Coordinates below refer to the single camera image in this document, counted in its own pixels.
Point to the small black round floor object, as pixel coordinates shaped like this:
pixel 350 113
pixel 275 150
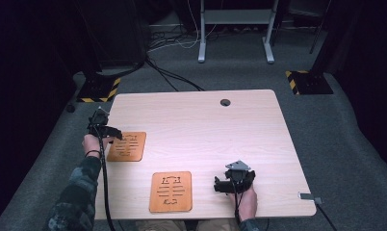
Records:
pixel 70 108

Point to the person's left hand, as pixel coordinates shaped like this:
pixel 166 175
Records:
pixel 92 144

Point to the orange wooden cutout board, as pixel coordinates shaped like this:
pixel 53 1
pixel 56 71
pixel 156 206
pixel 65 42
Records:
pixel 170 192
pixel 127 147

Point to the black stand post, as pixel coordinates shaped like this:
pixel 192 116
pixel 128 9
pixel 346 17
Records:
pixel 326 35

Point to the black yellow striped base plate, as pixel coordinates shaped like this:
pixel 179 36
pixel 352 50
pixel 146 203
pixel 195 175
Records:
pixel 98 89
pixel 310 82

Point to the black wristband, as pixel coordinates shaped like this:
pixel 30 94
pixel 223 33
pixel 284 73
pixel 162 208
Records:
pixel 92 152

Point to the round table grommet hole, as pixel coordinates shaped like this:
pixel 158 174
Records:
pixel 225 102

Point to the white metal desk frame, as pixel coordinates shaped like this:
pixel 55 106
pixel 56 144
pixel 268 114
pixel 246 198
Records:
pixel 235 16

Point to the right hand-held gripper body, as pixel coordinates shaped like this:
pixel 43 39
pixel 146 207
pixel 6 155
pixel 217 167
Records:
pixel 241 178

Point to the grey table edge clamp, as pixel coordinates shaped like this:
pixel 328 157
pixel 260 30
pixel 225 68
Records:
pixel 308 196

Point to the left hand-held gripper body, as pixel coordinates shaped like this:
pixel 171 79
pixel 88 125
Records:
pixel 99 122

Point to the person's right hand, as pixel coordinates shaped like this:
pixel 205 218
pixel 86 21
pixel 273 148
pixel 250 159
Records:
pixel 247 203

